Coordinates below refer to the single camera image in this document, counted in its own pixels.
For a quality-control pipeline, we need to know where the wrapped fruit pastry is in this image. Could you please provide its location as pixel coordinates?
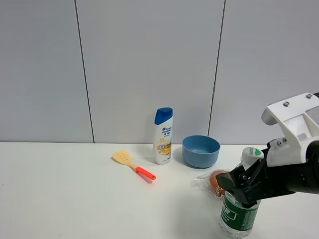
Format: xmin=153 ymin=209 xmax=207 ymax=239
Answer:
xmin=195 ymin=170 xmax=228 ymax=198

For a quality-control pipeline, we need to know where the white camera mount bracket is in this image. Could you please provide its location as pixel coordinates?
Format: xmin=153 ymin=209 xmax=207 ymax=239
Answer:
xmin=261 ymin=93 xmax=319 ymax=167

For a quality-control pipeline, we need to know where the yellow spatula orange handle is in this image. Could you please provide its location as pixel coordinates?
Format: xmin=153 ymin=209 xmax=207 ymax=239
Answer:
xmin=112 ymin=150 xmax=156 ymax=180

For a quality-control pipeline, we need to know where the clear water bottle green label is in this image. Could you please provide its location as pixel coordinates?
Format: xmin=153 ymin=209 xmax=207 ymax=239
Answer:
xmin=220 ymin=147 xmax=264 ymax=239

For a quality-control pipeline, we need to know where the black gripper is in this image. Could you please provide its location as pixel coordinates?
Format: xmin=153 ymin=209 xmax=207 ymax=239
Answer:
xmin=216 ymin=141 xmax=319 ymax=208

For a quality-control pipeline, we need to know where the blue plastic bowl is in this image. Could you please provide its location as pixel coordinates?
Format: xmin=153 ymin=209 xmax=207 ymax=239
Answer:
xmin=182 ymin=135 xmax=221 ymax=169

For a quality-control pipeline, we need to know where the white shampoo bottle blue cap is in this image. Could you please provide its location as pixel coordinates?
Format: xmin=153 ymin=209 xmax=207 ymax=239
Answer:
xmin=153 ymin=108 xmax=173 ymax=165

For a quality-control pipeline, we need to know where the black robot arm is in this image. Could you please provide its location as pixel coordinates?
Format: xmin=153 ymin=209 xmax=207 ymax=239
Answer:
xmin=216 ymin=93 xmax=319 ymax=208

